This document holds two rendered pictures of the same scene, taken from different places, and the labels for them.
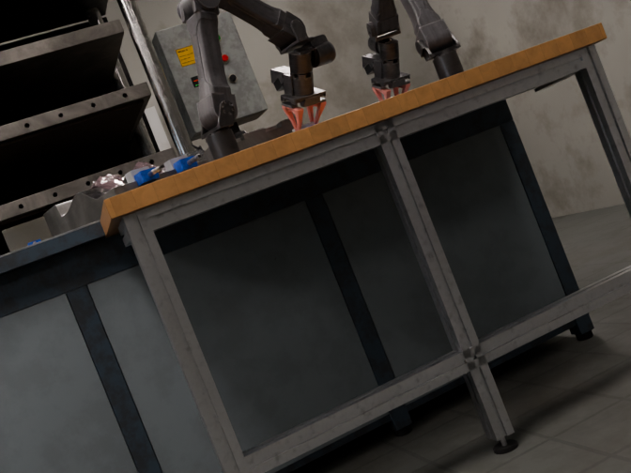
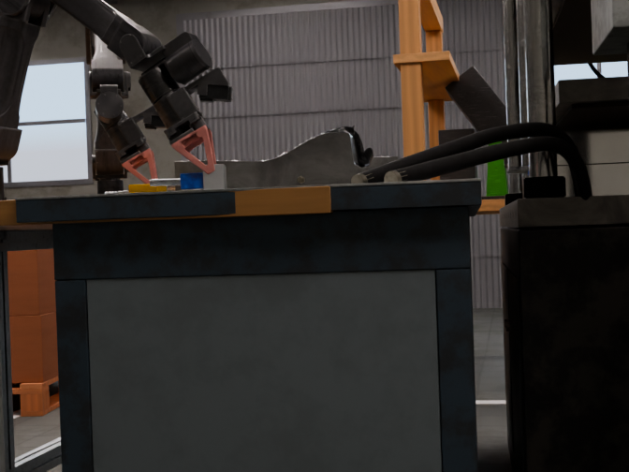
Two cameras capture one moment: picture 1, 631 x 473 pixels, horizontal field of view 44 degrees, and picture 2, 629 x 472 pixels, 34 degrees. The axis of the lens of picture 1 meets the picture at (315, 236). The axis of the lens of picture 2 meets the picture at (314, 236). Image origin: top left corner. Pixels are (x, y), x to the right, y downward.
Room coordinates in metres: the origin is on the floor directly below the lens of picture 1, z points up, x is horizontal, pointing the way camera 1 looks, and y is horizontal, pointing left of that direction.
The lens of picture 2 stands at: (3.36, -1.86, 0.73)
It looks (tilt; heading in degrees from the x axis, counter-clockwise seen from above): 0 degrees down; 118
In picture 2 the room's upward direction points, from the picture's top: 2 degrees counter-clockwise
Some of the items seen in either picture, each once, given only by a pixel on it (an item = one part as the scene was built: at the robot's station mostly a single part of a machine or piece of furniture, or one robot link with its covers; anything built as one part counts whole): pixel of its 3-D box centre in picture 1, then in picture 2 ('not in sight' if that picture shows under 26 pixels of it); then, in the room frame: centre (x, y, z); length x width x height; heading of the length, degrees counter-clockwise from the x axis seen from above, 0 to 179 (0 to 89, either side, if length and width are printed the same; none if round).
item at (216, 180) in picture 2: not in sight; (187, 181); (2.32, -0.38, 0.83); 0.13 x 0.05 x 0.05; 28
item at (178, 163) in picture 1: (187, 163); not in sight; (1.89, 0.22, 0.85); 0.13 x 0.05 x 0.05; 37
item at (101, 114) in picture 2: (305, 45); (110, 95); (1.98, -0.15, 1.03); 0.12 x 0.09 x 0.12; 130
